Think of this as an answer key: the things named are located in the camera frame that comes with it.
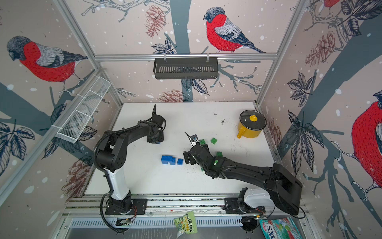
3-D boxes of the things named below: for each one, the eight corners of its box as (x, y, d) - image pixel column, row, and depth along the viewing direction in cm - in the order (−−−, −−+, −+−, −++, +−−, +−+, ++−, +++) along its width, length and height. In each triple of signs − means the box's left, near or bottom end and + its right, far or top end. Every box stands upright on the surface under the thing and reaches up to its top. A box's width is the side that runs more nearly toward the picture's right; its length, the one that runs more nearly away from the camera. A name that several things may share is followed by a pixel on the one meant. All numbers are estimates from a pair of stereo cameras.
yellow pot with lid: (237, 140, 101) (242, 128, 90) (232, 118, 114) (236, 105, 103) (262, 140, 101) (269, 128, 90) (254, 118, 114) (260, 105, 103)
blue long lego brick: (162, 164, 90) (160, 161, 86) (163, 159, 92) (161, 155, 88) (175, 164, 90) (174, 161, 86) (176, 159, 92) (175, 155, 88)
